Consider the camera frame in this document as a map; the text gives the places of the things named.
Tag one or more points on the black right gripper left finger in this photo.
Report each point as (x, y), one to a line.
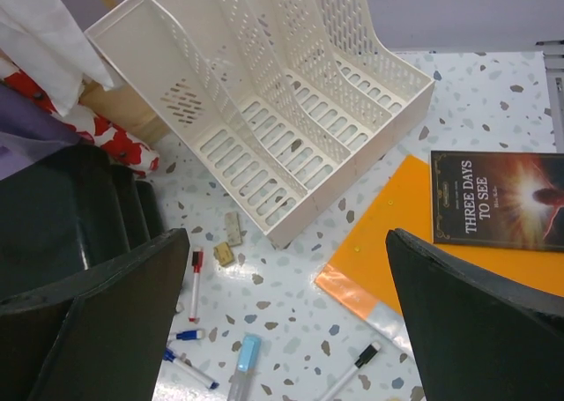
(99, 334)

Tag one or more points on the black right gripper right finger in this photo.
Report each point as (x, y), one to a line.
(475, 335)

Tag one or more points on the black drawer cabinet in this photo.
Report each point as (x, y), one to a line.
(69, 212)

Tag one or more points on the yellow eraser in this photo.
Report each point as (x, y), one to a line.
(223, 254)

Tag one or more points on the blue capped highlighter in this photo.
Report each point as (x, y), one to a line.
(245, 368)

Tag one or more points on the grey worn eraser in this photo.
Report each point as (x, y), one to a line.
(233, 230)

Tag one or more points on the blue marker cap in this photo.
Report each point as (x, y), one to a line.
(187, 335)

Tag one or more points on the blue whiteboard marker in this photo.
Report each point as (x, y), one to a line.
(171, 357)

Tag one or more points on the black whiteboard marker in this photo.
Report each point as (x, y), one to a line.
(362, 360)

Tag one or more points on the red capped whiteboard marker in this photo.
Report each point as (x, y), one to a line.
(197, 261)

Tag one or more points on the orange clip folder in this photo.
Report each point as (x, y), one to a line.
(359, 274)

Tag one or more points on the dark hardcover book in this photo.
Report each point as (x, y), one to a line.
(508, 200)

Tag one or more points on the purple t-shirt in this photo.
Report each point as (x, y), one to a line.
(28, 134)

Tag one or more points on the red floral white garment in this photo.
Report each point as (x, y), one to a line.
(91, 126)

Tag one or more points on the wooden clothes rack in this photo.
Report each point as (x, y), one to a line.
(122, 106)

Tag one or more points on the white plastic file organizer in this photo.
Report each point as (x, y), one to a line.
(286, 102)

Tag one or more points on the white shirt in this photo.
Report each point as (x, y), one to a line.
(43, 39)

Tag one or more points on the aluminium frame rail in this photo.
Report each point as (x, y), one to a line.
(554, 70)

